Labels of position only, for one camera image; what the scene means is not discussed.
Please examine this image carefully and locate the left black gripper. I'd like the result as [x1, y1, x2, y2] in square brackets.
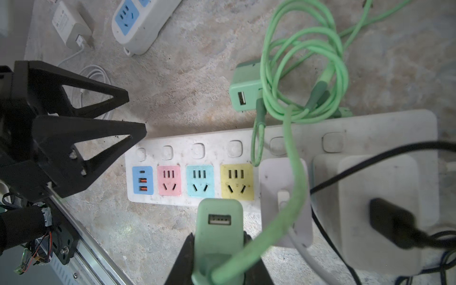
[1, 61, 147, 202]

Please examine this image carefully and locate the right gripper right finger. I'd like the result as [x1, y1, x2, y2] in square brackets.
[243, 231, 275, 285]

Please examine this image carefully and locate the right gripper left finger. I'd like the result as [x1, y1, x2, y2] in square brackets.
[165, 233, 195, 285]

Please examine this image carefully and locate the green charger block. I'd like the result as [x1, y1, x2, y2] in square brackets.
[229, 59, 262, 112]
[191, 198, 244, 285]

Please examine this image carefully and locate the small white charger cube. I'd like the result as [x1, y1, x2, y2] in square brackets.
[258, 157, 339, 285]

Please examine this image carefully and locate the white charger with black cable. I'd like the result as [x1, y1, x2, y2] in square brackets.
[309, 141, 456, 285]

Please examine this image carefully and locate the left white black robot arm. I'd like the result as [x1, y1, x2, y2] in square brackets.
[1, 61, 147, 250]

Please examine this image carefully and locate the small blue socket power strip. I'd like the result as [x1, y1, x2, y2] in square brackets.
[112, 0, 181, 57]

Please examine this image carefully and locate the left circuit board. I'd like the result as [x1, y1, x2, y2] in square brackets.
[14, 232, 52, 275]

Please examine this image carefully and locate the aluminium rail frame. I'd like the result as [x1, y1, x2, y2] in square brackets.
[50, 191, 132, 285]

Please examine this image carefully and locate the white flat charger with cable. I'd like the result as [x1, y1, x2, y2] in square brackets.
[52, 1, 112, 120]

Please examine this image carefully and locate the green cable bundle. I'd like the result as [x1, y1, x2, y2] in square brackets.
[209, 0, 414, 285]

